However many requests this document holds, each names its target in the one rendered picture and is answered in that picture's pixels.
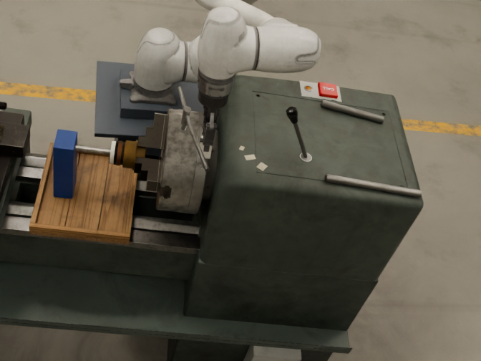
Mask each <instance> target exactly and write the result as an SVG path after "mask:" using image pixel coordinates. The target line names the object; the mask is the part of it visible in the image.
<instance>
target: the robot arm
mask: <svg viewBox="0 0 481 361"><path fill-rule="evenodd" d="M194 1H195V2H197V3H198V4H199V5H201V6H202V7H204V8H205V9H207V10H209V12H208V14H207V16H206V18H205V20H204V22H203V26H202V29H201V32H200V36H198V37H197V38H196V39H194V40H193V41H191V42H184V41H181V40H179V39H178V37H177V35H176V34H174V33H173V32H172V31H170V30H169V29H165V28H161V27H157V28H154V29H151V30H149V31H147V32H146V33H145V35H144V36H143V37H142V39H141V40H140V43H139V45H138V47H137V51H136V55H135V71H131V72H130V73H129V77H130V79H124V80H120V87H123V88H126V89H129V90H131V95H130V102H131V103H151V104H162V105H169V106H174V105H175V103H176V100H175V98H174V92H173V83H176V82H181V81H182V82H192V83H198V89H199V92H198V100H199V102H200V103H201V104H202V105H203V108H204V110H203V116H204V117H203V126H202V129H203V132H202V134H203V136H202V137H201V139H200V147H201V150H202V152H203V155H204V156H205V158H207V159H210V155H211V150H212V146H213V141H214V137H215V131H216V128H217V121H218V116H219V114H220V110H219V108H222V107H224V106H225V105H226V104H227V102H228V96H229V94H230V93H231V91H232V90H233V84H234V79H235V75H236V74H237V73H238V72H244V71H249V70H254V71H261V72H271V73H294V72H302V71H305V70H308V69H311V68H312V67H313V66H314V65H315V64H316V63H317V62H318V60H319V57H320V54H321V40H320V39H319V37H318V35H317V34H316V33H314V32H313V31H311V30H310V29H307V28H304V27H299V26H298V25H297V24H292V23H291V22H289V21H287V20H285V19H282V18H274V17H272V16H271V15H270V14H267V13H266V12H264V11H261V10H260V9H257V8H256V7H254V6H251V4H253V3H255V2H256V1H258V0H194Z"/></svg>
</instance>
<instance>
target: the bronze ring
mask: <svg viewBox="0 0 481 361"><path fill-rule="evenodd" d="M137 142H138V140H136V141H131V140H126V142H125V143H124V142H123V141H121V140H119V141H118V140H117V141H116V145H115V155H114V163H113V164H114V165H122V167H123V168H131V169H132V170H135V159H136V157H141V158H145V155H146V148H147V147H140V146H137Z"/></svg>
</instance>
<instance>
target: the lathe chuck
mask: <svg viewBox="0 0 481 361"><path fill-rule="evenodd" d="M167 115H168V119H167V129H166V135H165V145H164V150H162V151H161V157H162V158H163V159H162V175H161V187H165V186H170V188H171V190H170V196H168V197H167V198H164V197H163V196H160V192H157V195H156V209H157V210H161V211H173V212H179V213H186V211H187V209H188V205H189V202H190V195H191V191H192V187H193V179H194V174H195V164H196V158H197V149H196V146H195V143H194V142H193V139H192V136H191V134H190V131H188V132H187V133H182V132H180V131H179V130H178V126H179V125H182V124H181V120H182V116H183V110H181V109H173V108H169V109H168V112H167ZM190 121H191V124H192V126H193V129H194V132H195V135H196V137H197V139H198V136H199V113H198V112H196V111H191V113H190Z"/></svg>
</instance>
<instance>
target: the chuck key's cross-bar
mask: <svg viewBox="0 0 481 361"><path fill-rule="evenodd" d="M178 92H179V95H180V100H181V102H182V106H183V109H184V107H186V106H187V105H186V102H185V98H184V94H183V89H182V87H178ZM185 119H186V122H187V125H188V129H189V131H190V134H191V136H192V139H193V142H194V143H195V146H196V149H197V151H198V154H199V156H200V159H201V162H202V164H203V167H204V169H205V172H208V171H209V170H210V169H209V167H208V164H207V162H206V159H205V156H204V155H203V152H202V150H201V147H200V144H199V142H198V139H197V137H196V135H195V132H194V129H193V126H192V124H191V121H190V116H189V115H186V116H185Z"/></svg>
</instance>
